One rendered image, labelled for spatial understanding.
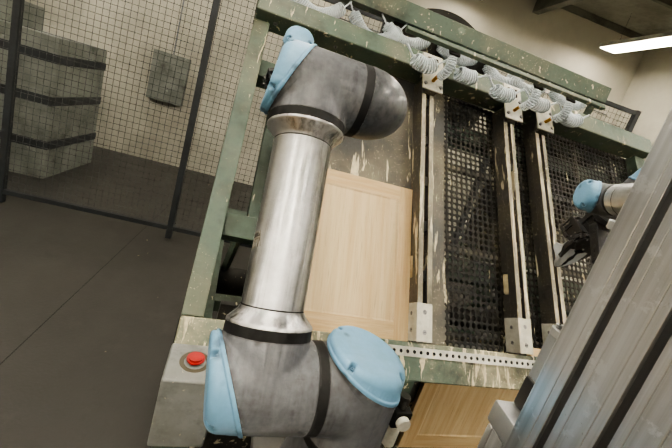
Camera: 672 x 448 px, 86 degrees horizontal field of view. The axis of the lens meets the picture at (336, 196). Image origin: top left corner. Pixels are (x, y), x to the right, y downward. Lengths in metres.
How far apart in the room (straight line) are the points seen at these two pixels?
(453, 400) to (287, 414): 1.46
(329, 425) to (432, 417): 1.42
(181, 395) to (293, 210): 0.58
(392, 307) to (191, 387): 0.70
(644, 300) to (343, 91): 0.40
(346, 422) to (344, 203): 0.91
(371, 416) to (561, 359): 0.23
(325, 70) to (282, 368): 0.39
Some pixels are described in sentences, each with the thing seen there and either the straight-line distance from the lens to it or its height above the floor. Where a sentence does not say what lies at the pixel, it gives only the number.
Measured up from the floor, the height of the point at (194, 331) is 0.88.
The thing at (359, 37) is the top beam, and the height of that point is 1.87.
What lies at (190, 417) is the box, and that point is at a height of 0.84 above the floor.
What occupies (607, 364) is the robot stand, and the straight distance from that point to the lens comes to 0.42.
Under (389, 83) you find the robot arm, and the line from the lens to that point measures 0.58.
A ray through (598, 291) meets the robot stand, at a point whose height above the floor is 1.47.
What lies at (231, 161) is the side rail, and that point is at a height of 1.31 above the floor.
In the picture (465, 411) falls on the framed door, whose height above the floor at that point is 0.46.
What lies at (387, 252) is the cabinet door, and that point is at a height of 1.13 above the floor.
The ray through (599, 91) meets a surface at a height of 2.15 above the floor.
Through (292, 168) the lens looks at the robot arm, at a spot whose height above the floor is 1.47.
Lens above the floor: 1.56
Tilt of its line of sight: 13 degrees down
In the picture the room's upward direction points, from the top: 17 degrees clockwise
